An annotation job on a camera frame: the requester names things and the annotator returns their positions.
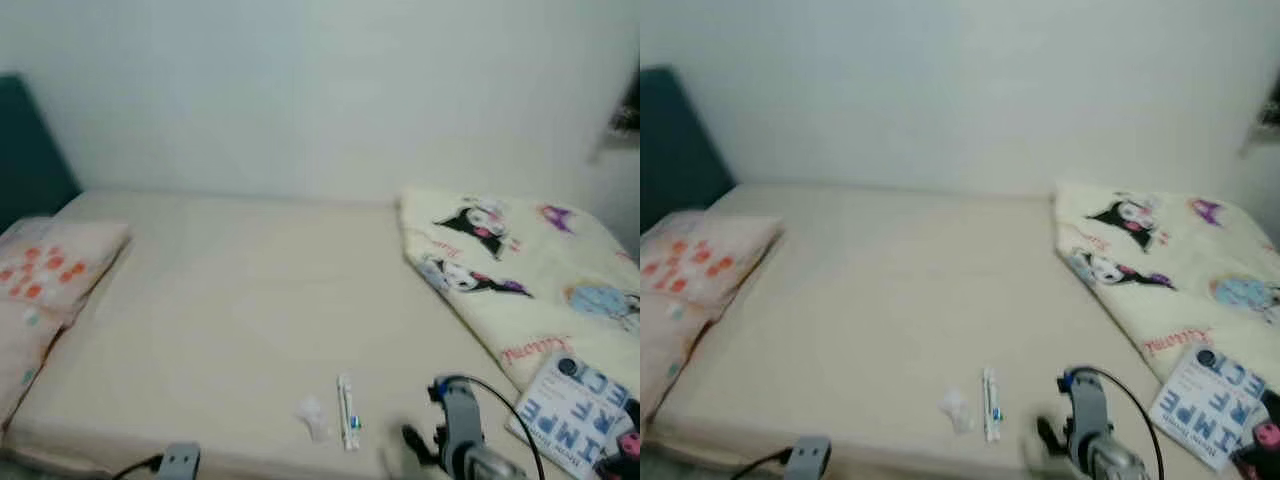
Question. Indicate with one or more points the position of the cream cartoon print blanket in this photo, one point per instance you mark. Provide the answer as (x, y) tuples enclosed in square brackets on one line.
[(1180, 260), (530, 270)]

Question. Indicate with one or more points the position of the pink pillow with orange print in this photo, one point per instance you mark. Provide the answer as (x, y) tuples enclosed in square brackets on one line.
[(50, 270), (700, 260)]

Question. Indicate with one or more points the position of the white tube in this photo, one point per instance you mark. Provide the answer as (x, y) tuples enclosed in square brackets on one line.
[(991, 405), (348, 410)]

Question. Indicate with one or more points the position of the white book with blue letters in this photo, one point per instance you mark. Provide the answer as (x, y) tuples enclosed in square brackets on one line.
[(1210, 405), (575, 415)]

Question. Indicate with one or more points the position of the black and pink plush toy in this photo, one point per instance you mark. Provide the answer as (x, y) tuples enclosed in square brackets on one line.
[(625, 445), (1262, 440)]

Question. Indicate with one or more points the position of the cream sheeted mattress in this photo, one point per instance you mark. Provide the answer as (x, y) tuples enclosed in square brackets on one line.
[(250, 300), (900, 290)]

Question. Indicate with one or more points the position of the teal upholstered headboard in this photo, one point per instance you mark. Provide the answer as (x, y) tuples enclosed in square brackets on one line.
[(30, 160), (680, 150)]

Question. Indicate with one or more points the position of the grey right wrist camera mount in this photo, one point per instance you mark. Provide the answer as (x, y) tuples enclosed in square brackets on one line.
[(460, 420), (1088, 415)]

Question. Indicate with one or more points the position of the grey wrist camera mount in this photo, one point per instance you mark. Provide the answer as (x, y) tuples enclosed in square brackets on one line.
[(1088, 415), (460, 420), (808, 458), (180, 462)]

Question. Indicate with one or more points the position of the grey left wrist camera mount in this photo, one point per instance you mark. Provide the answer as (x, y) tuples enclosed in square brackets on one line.
[(808, 458), (180, 462)]

